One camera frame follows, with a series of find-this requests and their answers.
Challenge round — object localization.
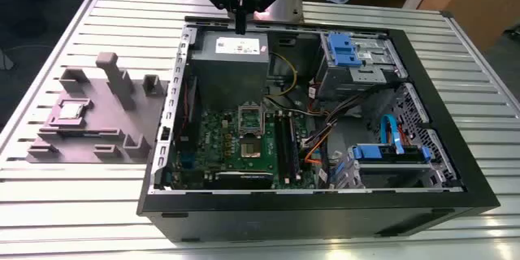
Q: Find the silver CPU with green edge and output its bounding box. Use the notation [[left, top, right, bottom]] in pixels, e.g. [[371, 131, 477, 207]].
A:
[[56, 103, 87, 120]]

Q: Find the CPU socket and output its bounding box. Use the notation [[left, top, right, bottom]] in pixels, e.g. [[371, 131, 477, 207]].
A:
[[239, 137, 267, 160]]

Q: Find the blue plastic drive latch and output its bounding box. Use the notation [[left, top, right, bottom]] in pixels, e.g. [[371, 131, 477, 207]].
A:
[[328, 33, 363, 68]]

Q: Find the grey power supply unit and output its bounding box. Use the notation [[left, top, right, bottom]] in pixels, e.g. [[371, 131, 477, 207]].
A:
[[189, 32, 272, 111]]

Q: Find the silver drive cage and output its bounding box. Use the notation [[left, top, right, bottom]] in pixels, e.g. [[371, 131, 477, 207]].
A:
[[315, 30, 409, 100]]

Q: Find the thin metal locking lever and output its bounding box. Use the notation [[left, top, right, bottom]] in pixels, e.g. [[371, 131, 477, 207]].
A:
[[263, 100, 272, 138]]

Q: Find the metal socket cover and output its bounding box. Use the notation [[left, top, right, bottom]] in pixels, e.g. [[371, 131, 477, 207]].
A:
[[236, 103, 267, 138]]

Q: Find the green motherboard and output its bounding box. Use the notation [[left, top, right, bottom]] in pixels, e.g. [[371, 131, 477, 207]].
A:
[[172, 101, 321, 191]]

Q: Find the black RAM slot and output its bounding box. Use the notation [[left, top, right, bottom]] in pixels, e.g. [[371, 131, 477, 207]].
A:
[[273, 110, 288, 183]]

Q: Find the grey parts rack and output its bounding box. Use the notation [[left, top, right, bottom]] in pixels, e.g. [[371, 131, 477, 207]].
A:
[[24, 52, 171, 165]]

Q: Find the hard disk in blue carrier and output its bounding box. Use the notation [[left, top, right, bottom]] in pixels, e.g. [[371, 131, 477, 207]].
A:
[[349, 143, 433, 164]]

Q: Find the RAM stick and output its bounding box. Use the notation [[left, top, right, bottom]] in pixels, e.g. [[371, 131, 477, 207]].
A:
[[56, 131, 105, 138]]

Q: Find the black graphics card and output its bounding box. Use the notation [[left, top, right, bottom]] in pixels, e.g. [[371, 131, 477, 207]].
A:
[[201, 169, 276, 190]]

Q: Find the silver disk bay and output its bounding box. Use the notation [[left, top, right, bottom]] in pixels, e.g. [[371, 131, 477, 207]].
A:
[[348, 162, 464, 189]]

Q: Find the black PC case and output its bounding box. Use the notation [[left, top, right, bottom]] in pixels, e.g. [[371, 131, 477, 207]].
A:
[[136, 15, 501, 242]]

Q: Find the yellow wire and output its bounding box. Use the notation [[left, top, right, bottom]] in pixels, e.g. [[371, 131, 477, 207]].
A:
[[263, 52, 300, 99]]

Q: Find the black wire bundle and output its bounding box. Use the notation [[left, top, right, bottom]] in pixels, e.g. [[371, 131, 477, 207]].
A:
[[303, 83, 407, 148]]

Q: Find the orange wire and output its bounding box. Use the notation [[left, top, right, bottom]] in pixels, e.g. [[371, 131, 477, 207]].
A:
[[303, 141, 327, 165]]

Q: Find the blue flat wire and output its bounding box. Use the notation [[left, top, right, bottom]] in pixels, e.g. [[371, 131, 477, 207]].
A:
[[380, 114, 407, 155]]

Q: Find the blue plastic drive rail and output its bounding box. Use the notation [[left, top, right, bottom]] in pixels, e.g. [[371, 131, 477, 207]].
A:
[[329, 162, 347, 188]]

